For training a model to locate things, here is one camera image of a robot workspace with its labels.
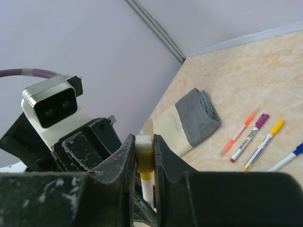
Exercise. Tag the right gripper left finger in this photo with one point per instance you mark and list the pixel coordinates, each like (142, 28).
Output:
(114, 202)

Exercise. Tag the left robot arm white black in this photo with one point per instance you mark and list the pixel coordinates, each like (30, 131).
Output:
(23, 142)

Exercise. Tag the magenta marker pen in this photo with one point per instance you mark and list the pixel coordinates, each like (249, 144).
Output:
(259, 123)

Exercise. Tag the white pen dark tip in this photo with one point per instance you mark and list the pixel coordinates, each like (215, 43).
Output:
(144, 155)

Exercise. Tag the folded grey beige cloth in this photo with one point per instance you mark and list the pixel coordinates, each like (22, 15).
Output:
(187, 123)

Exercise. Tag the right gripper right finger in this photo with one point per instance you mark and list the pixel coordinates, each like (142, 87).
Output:
(177, 195)

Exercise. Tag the orange pen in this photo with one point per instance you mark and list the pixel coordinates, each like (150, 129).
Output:
(239, 132)

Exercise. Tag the white pen blue end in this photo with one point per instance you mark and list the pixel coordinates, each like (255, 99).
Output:
(298, 150)

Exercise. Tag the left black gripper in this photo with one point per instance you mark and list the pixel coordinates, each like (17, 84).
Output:
(87, 146)

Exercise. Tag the white pen yellow end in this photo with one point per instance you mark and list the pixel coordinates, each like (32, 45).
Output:
(278, 125)

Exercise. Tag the aluminium frame rail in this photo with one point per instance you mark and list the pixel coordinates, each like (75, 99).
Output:
(156, 28)

